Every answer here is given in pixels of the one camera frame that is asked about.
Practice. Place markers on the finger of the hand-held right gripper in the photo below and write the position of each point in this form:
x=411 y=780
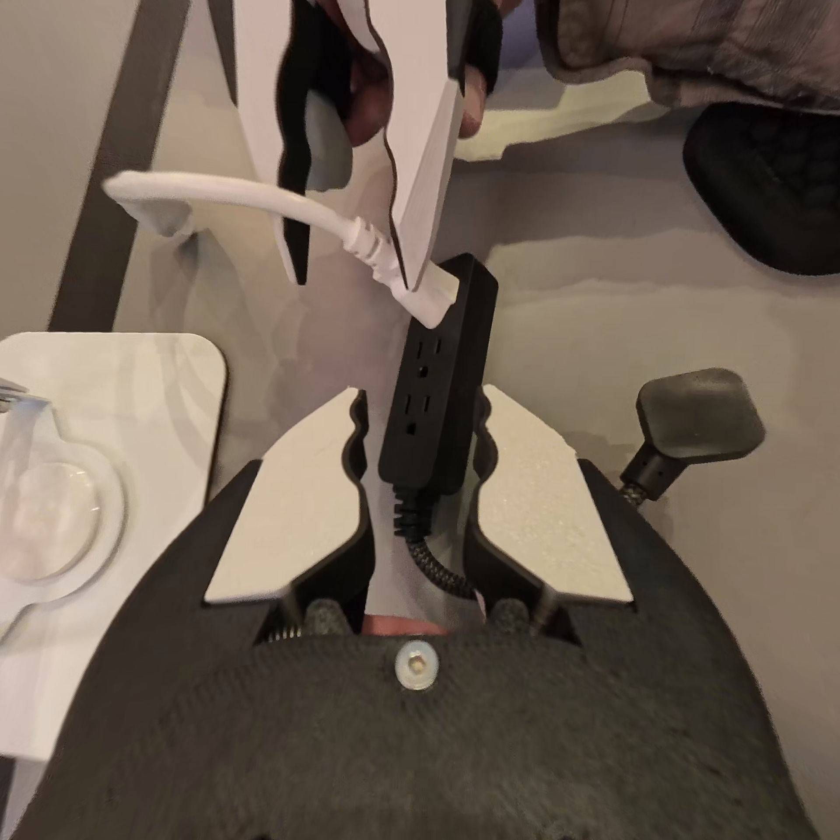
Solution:
x=259 y=79
x=423 y=131

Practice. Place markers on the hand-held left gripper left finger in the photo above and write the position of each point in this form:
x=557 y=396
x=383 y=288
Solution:
x=289 y=518

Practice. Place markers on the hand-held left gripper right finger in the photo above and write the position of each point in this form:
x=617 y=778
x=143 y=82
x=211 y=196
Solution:
x=551 y=518

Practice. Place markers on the black power strip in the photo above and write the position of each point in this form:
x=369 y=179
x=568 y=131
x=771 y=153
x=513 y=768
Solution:
x=459 y=341

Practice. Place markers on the person's right forearm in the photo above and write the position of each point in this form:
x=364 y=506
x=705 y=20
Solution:
x=689 y=46

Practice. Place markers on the black flat angled plug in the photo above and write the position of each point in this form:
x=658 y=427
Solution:
x=702 y=413

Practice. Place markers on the person's right hand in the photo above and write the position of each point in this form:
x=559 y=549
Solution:
x=367 y=111

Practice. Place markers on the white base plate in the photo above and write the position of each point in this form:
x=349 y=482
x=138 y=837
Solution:
x=151 y=394

